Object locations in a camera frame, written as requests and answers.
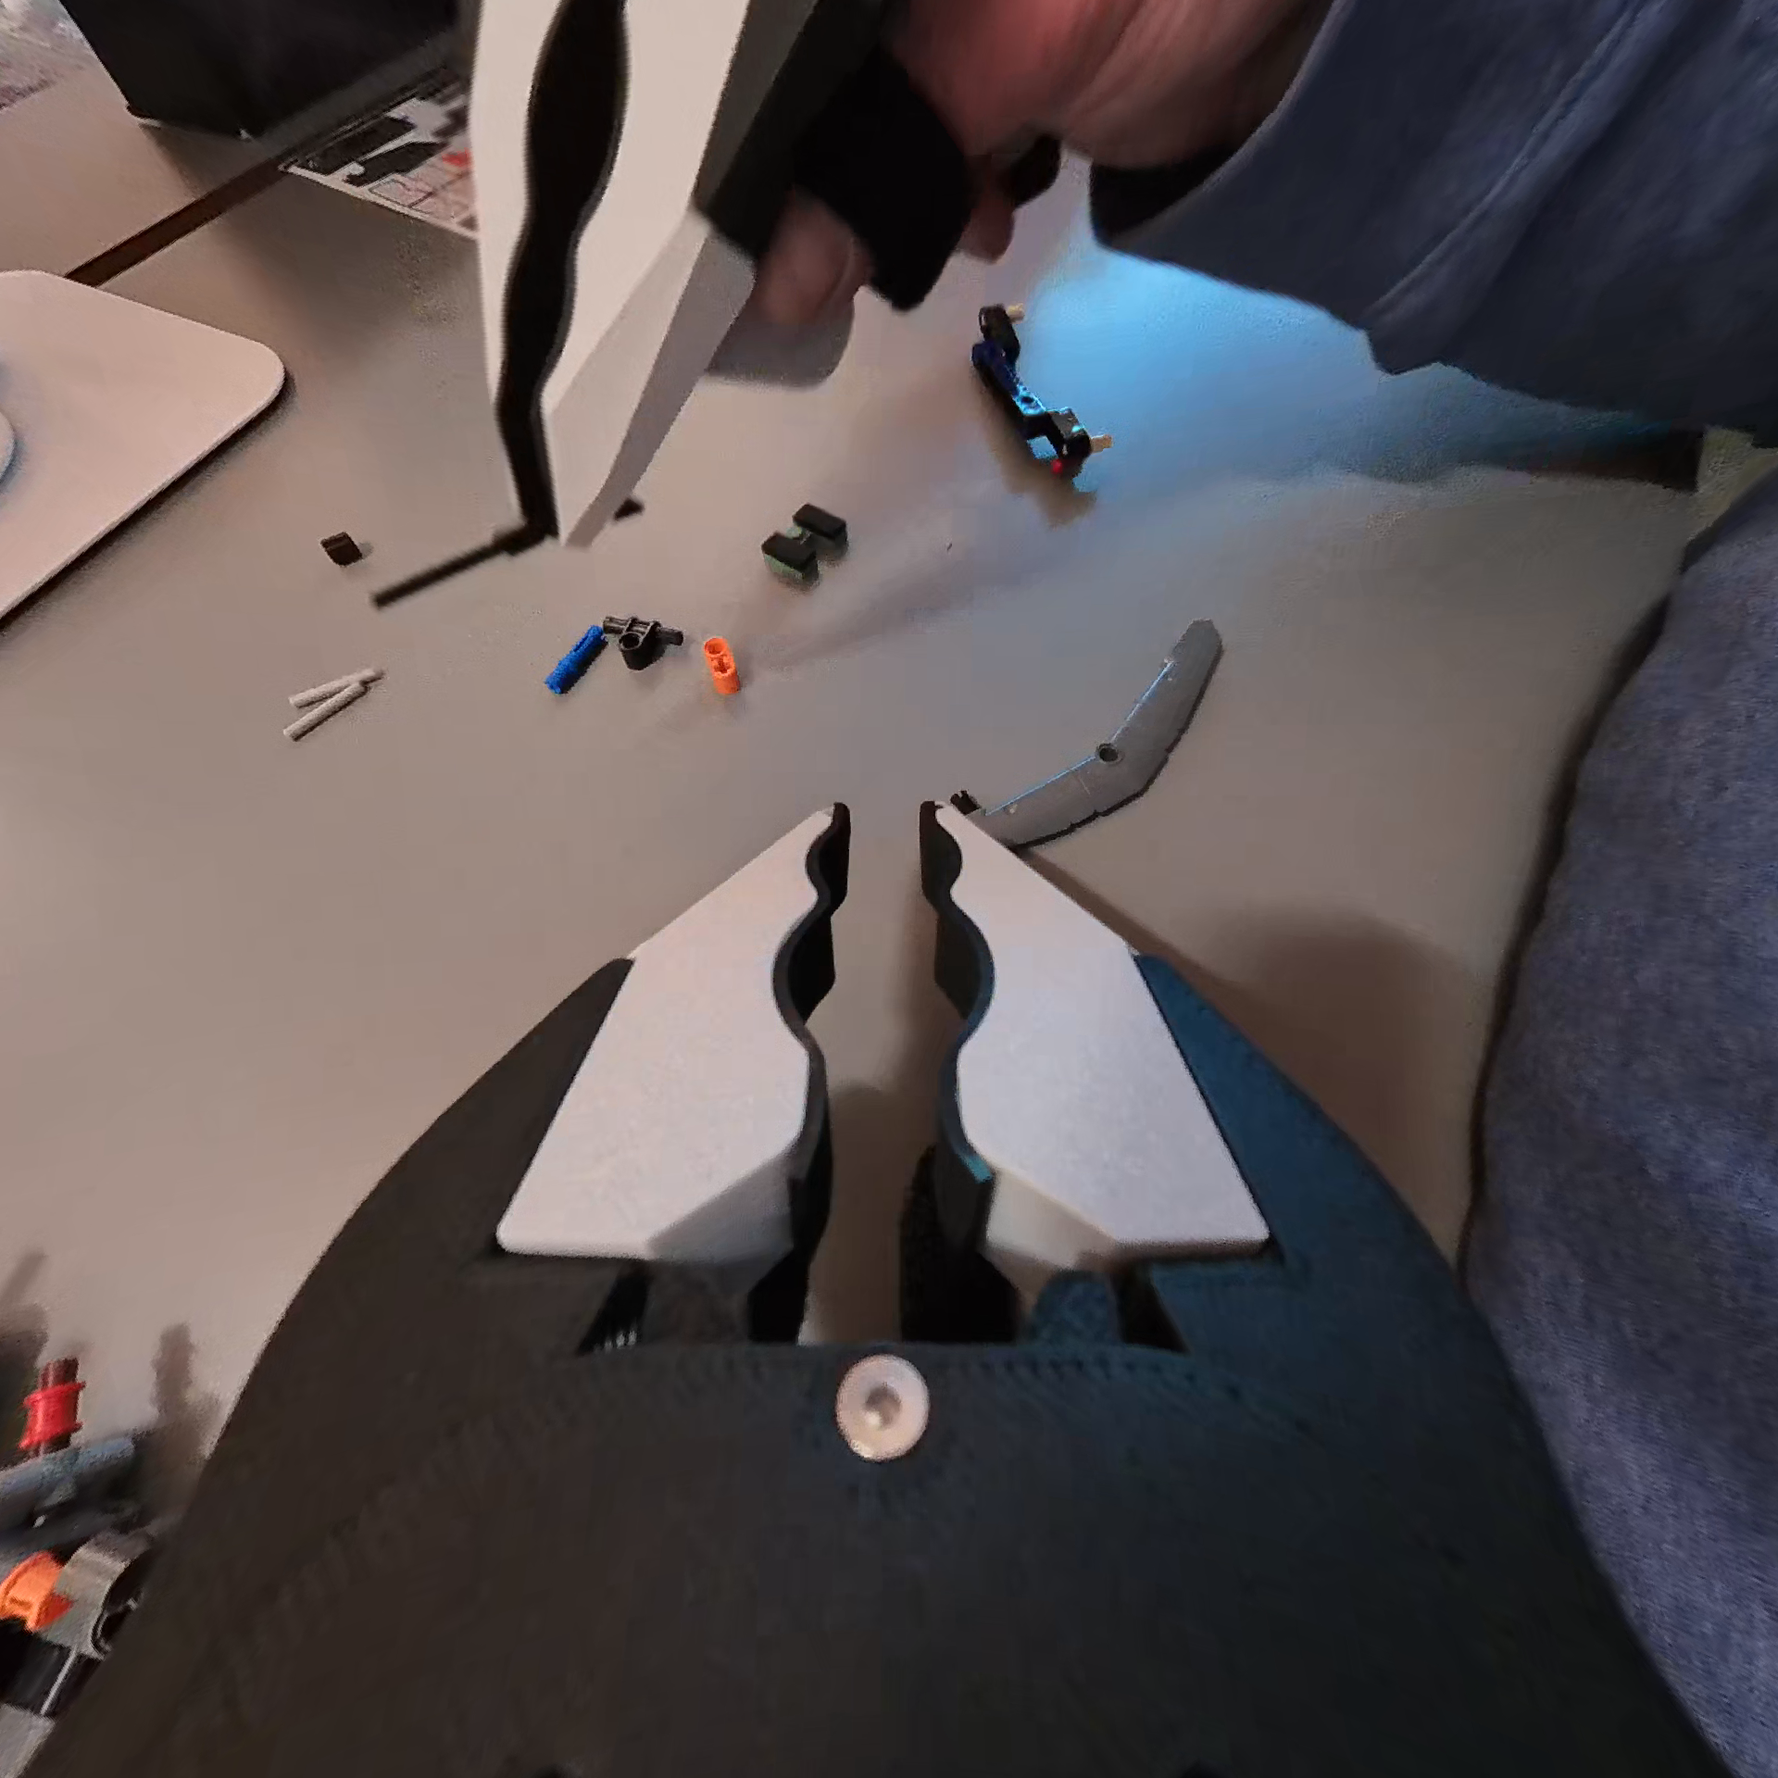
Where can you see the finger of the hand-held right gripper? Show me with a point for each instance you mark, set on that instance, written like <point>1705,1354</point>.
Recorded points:
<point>666,139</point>
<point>500,139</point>

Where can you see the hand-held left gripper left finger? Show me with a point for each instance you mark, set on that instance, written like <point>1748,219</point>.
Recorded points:
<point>666,1084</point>

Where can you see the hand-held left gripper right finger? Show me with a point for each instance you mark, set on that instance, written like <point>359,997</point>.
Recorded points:
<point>1083,1084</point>

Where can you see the black green lego piece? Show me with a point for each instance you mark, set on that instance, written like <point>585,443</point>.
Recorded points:
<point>798,549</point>

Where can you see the black lego axle with connector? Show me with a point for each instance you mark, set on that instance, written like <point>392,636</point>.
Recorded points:
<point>444,569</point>

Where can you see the lego sticker sheet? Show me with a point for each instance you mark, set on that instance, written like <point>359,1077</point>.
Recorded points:
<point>402,152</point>

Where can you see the black lego rack assembly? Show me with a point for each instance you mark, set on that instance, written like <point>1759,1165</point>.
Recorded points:
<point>1035,402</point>

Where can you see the grey curved lego panel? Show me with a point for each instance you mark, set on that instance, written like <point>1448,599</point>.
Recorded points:
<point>1124,751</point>

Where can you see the orange lego connector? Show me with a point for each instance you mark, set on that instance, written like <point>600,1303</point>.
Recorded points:
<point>720,664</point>

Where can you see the blue lego pin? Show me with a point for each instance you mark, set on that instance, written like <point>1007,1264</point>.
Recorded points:
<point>574,658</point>

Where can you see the black lego pin connector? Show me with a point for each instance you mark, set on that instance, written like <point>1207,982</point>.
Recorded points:
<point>635,641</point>

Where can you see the grey short lego axle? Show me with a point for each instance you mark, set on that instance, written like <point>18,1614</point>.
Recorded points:
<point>333,708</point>
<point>329,688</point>

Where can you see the lego car chassis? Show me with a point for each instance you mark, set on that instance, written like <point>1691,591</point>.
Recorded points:
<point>68,1501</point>

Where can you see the person's right hand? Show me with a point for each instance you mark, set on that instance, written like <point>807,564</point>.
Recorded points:
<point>1111,69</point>

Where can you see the dark backpack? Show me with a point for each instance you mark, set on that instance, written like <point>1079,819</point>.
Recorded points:
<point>250,56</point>

